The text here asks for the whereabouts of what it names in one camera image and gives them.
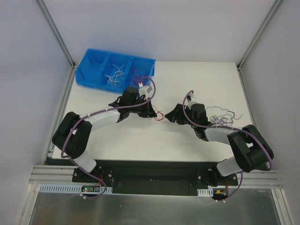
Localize left white cable duct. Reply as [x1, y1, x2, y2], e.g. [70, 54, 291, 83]
[39, 184, 113, 195]

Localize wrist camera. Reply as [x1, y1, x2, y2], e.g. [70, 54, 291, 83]
[186, 93, 195, 103]
[138, 82, 152, 100]

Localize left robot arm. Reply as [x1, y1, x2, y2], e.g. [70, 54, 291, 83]
[52, 84, 157, 182]

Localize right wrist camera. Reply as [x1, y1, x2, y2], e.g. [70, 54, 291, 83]
[186, 93, 195, 103]

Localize aluminium frame post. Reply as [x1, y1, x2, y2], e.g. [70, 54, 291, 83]
[236, 0, 284, 71]
[35, 0, 77, 71]

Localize white cable duct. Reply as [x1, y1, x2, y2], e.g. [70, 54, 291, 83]
[197, 188, 214, 197]
[39, 184, 113, 195]

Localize white wire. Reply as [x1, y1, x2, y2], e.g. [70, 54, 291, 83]
[104, 63, 125, 88]

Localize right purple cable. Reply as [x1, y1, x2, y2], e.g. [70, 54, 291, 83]
[182, 90, 274, 207]

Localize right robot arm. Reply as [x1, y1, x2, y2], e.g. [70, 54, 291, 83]
[165, 103, 274, 187]

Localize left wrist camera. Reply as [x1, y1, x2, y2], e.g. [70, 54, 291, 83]
[138, 82, 152, 100]

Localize left aluminium frame post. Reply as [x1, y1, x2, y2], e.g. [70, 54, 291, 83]
[35, 0, 77, 71]

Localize aluminium front rail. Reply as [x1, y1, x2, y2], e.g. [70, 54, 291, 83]
[30, 165, 283, 189]

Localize blue compartment bin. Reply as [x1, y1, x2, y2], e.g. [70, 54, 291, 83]
[75, 49, 156, 93]

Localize right white cable duct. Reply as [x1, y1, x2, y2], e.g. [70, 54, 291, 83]
[197, 188, 214, 197]

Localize red wires in bin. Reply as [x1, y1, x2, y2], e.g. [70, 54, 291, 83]
[131, 67, 150, 86]

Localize dark grey wire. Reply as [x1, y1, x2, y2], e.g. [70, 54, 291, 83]
[205, 106, 243, 127]

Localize right aluminium frame post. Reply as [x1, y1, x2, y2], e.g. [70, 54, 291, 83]
[236, 0, 284, 71]

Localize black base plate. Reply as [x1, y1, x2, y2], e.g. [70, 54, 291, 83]
[72, 160, 238, 196]

